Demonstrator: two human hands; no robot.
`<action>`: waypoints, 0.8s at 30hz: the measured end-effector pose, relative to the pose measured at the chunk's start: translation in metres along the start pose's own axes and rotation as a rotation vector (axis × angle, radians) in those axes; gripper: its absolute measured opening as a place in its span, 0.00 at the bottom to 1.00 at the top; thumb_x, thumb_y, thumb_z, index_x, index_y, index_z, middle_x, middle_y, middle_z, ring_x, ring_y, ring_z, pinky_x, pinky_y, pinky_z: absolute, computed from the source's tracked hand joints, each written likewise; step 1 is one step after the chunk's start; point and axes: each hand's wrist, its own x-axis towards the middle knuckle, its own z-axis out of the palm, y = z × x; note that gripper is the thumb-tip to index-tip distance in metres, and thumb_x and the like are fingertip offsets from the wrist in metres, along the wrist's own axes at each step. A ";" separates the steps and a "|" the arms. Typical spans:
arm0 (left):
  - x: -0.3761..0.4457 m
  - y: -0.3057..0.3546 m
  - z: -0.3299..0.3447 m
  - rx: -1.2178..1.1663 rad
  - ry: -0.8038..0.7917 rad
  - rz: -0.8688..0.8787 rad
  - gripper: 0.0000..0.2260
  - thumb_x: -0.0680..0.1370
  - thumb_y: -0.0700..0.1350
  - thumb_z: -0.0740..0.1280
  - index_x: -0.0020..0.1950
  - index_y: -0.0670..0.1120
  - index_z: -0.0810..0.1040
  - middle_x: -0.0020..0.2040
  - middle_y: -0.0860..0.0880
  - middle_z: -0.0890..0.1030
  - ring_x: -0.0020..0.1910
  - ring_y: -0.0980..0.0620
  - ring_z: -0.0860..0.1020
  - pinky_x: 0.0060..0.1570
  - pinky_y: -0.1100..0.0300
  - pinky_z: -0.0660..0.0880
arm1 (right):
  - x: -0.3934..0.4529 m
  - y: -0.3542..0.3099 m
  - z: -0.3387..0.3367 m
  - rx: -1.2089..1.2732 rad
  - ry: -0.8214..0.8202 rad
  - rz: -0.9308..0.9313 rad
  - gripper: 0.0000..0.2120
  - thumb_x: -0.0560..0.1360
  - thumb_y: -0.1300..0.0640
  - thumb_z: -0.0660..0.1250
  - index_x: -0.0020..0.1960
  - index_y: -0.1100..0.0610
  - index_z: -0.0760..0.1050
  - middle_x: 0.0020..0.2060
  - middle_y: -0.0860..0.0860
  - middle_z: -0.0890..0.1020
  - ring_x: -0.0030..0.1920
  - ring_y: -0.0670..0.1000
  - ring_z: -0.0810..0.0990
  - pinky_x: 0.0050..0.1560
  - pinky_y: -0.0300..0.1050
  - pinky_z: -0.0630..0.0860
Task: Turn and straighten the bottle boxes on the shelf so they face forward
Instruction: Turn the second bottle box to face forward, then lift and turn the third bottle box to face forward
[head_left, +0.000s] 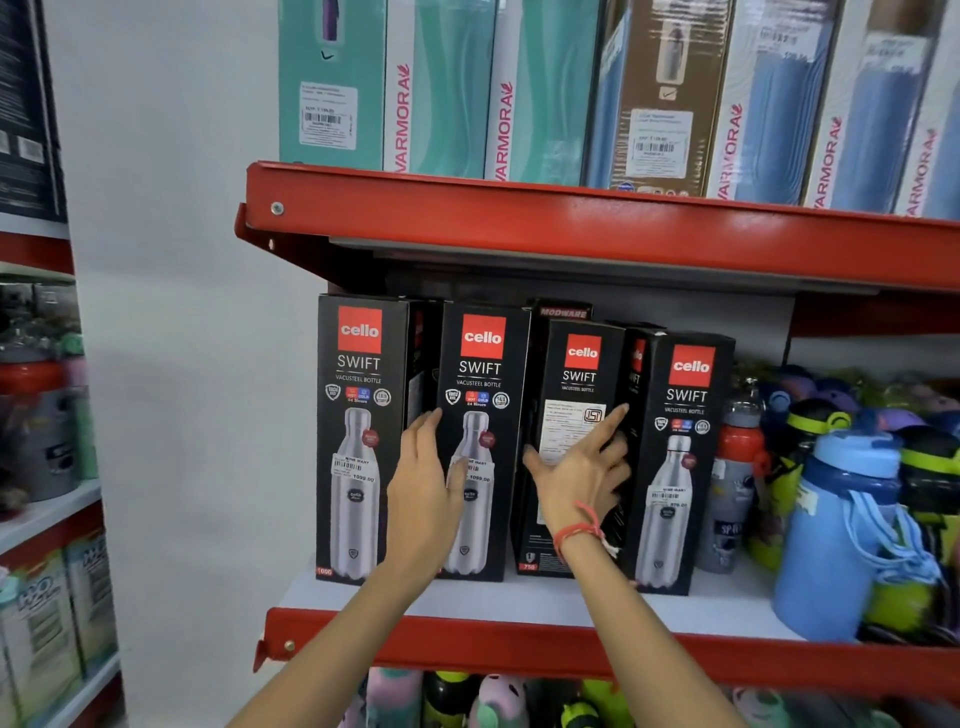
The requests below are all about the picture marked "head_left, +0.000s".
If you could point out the person's left hand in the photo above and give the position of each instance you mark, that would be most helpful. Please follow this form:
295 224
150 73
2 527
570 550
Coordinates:
420 510

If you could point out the person's right hand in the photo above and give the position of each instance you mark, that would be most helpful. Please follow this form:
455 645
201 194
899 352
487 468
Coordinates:
581 487

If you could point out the person's left thumb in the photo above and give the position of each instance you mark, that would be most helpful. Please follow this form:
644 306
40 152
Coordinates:
460 484

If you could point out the person's right middle finger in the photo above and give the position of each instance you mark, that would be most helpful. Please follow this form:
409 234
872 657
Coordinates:
616 450

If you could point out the person's right little finger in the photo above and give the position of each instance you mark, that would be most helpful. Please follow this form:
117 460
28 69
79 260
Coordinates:
618 500

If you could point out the person's right thumb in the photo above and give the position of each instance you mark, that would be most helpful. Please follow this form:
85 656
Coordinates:
538 463

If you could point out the black steel bottle box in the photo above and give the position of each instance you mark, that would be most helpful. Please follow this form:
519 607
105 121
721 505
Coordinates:
487 390
639 360
360 450
574 390
686 465

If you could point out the person's right forearm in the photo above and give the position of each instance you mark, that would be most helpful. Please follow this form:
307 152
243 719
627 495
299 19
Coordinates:
645 645

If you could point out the person's left forearm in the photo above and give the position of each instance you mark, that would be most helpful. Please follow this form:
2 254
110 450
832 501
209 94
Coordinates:
352 645

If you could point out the grey bottle with red collar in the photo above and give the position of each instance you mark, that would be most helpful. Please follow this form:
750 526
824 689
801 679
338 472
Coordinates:
731 487

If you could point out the black box with red lettering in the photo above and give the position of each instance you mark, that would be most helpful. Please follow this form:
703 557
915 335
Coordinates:
562 310

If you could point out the red metal shelf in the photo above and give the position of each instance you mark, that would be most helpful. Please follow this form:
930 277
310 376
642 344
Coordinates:
525 641
600 225

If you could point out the green black kids bottle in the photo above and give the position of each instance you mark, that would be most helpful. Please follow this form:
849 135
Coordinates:
795 450

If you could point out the row of pastel animal bottles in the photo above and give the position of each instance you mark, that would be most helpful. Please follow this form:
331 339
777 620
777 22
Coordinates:
495 705

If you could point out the pile of colourful kids bottles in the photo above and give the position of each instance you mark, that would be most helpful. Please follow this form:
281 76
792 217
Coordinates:
926 465

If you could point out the blue white bottle box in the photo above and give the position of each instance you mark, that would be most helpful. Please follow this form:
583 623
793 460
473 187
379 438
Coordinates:
606 97
772 112
870 127
937 165

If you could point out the brown bottle box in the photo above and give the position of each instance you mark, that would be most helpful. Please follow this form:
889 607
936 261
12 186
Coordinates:
667 90

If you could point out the teal white bottle box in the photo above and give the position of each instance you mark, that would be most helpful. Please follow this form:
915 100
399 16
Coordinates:
547 90
446 90

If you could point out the slim green bottle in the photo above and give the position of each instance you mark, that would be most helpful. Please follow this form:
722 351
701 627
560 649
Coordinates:
81 420

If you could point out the white green product box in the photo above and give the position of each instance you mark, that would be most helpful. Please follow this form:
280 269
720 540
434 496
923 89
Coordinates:
41 637
91 600

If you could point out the white shelving unit red trim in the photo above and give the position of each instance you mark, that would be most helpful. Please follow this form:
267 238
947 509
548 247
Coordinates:
45 517

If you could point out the plain teal bottle box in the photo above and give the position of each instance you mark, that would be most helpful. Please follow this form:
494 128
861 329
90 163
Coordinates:
334 82

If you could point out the grey jug with red lid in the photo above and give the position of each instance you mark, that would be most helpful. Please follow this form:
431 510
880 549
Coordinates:
41 427

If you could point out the large black carton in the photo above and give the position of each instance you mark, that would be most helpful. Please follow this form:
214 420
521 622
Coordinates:
26 105

